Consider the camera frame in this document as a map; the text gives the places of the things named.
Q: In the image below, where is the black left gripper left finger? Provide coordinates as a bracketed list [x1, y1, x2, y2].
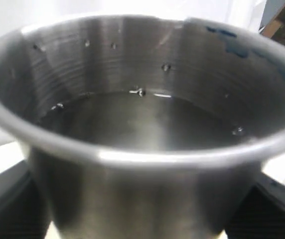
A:
[0, 161, 50, 239]

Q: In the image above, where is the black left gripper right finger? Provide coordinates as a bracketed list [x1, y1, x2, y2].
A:
[225, 173, 285, 239]

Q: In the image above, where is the stainless steel cup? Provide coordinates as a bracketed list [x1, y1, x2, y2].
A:
[0, 14, 285, 239]

